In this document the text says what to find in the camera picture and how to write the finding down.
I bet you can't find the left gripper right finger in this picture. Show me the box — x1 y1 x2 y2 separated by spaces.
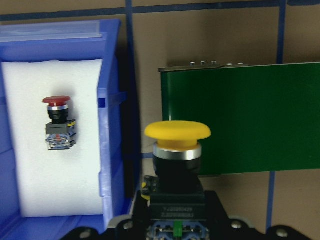
204 190 229 223

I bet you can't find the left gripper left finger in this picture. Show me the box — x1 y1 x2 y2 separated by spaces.
131 190 151 225

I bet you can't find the yellow mushroom push button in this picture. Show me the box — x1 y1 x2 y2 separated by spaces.
141 120 211 240

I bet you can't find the white foam pad left bin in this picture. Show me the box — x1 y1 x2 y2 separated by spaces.
1 59 103 217

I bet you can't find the green conveyor belt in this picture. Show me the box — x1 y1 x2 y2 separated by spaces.
160 62 320 175

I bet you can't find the red mushroom push button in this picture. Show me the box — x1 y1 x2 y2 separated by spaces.
42 95 77 151

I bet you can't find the left blue plastic bin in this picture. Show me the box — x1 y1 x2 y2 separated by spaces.
0 19 130 240

